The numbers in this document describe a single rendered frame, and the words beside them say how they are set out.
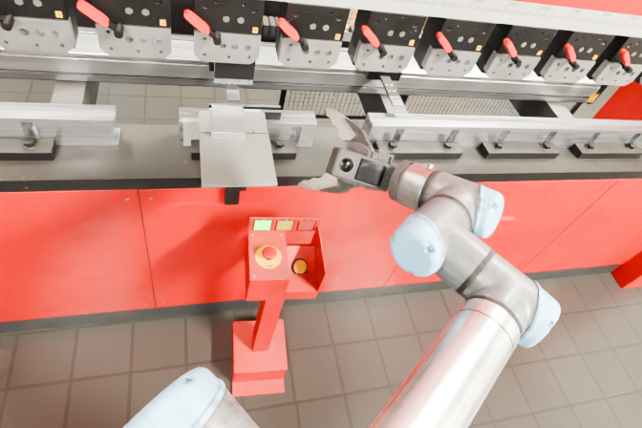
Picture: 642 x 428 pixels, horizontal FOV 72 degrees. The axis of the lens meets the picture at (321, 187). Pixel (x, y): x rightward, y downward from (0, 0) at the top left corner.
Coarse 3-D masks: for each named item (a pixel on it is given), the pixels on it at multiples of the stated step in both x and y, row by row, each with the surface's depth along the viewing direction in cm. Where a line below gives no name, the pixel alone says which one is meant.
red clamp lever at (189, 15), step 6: (186, 12) 92; (192, 12) 93; (186, 18) 93; (192, 18) 93; (198, 18) 94; (192, 24) 94; (198, 24) 94; (204, 24) 95; (204, 30) 95; (210, 30) 97; (216, 30) 100; (210, 36) 97; (216, 36) 97; (216, 42) 98
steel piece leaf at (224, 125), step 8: (216, 112) 120; (224, 112) 121; (216, 120) 118; (224, 120) 119; (232, 120) 120; (240, 120) 120; (216, 128) 116; (224, 128) 117; (232, 128) 118; (240, 128) 118; (216, 136) 114; (224, 136) 114; (232, 136) 115; (240, 136) 115
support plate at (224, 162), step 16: (208, 112) 120; (256, 112) 124; (208, 128) 116; (256, 128) 120; (208, 144) 112; (224, 144) 114; (240, 144) 115; (256, 144) 116; (208, 160) 109; (224, 160) 110; (240, 160) 111; (256, 160) 112; (272, 160) 114; (208, 176) 106; (224, 176) 107; (240, 176) 108; (256, 176) 109; (272, 176) 110
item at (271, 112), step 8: (208, 104) 123; (216, 104) 123; (224, 104) 123; (232, 104) 124; (240, 104) 125; (248, 104) 126; (256, 104) 126; (264, 112) 125; (272, 112) 126; (280, 112) 126
